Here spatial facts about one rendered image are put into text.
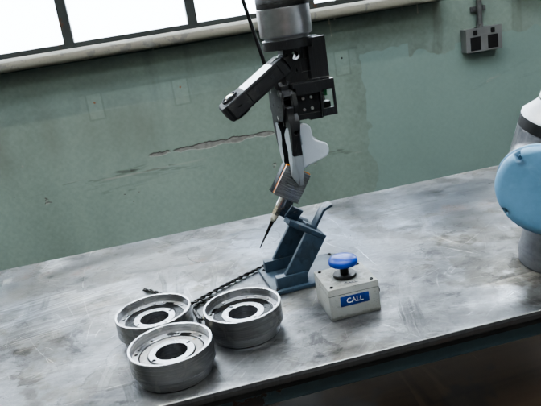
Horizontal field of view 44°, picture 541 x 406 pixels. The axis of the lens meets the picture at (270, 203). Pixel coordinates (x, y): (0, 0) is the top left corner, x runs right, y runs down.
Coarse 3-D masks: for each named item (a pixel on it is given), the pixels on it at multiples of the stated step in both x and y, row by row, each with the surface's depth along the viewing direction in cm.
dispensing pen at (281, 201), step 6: (282, 168) 99; (276, 180) 99; (282, 198) 100; (276, 204) 100; (282, 204) 100; (276, 210) 100; (276, 216) 100; (270, 222) 101; (270, 228) 101; (264, 240) 101
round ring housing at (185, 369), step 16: (144, 336) 84; (160, 336) 86; (176, 336) 86; (192, 336) 85; (208, 336) 83; (128, 352) 80; (160, 352) 83; (176, 352) 84; (192, 352) 81; (208, 352) 79; (144, 368) 77; (160, 368) 76; (176, 368) 77; (192, 368) 78; (208, 368) 81; (144, 384) 79; (160, 384) 77; (176, 384) 78; (192, 384) 79
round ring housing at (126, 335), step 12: (144, 300) 95; (156, 300) 96; (168, 300) 96; (180, 300) 95; (120, 312) 92; (132, 312) 94; (144, 312) 93; (156, 312) 93; (168, 312) 92; (120, 324) 88; (144, 324) 93; (156, 324) 89; (120, 336) 89; (132, 336) 87
